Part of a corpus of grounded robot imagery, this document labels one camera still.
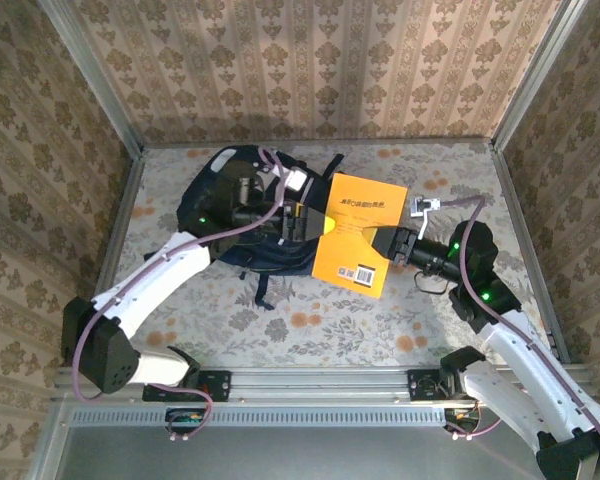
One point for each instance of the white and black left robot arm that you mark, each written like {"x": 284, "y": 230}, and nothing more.
{"x": 155, "y": 280}

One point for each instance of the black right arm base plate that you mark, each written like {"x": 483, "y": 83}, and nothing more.
{"x": 422, "y": 385}

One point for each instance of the aluminium frame post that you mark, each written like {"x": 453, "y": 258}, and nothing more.
{"x": 537, "y": 75}
{"x": 100, "y": 80}

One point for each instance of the wide aluminium extrusion rail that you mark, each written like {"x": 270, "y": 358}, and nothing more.
{"x": 320, "y": 385}

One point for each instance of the thin aluminium table edge rail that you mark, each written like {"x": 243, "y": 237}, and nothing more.
{"x": 528, "y": 250}
{"x": 125, "y": 210}
{"x": 190, "y": 145}

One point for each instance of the floral patterned tablecloth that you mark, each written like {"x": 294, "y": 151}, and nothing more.
{"x": 305, "y": 340}

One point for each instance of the navy blue school backpack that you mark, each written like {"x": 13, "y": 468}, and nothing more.
{"x": 280, "y": 255}

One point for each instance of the yellow paperback book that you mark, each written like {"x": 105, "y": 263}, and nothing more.
{"x": 360, "y": 200}

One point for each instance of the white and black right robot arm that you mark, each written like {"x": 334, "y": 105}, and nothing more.
{"x": 520, "y": 345}

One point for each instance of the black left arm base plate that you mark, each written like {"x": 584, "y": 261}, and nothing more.
{"x": 217, "y": 385}

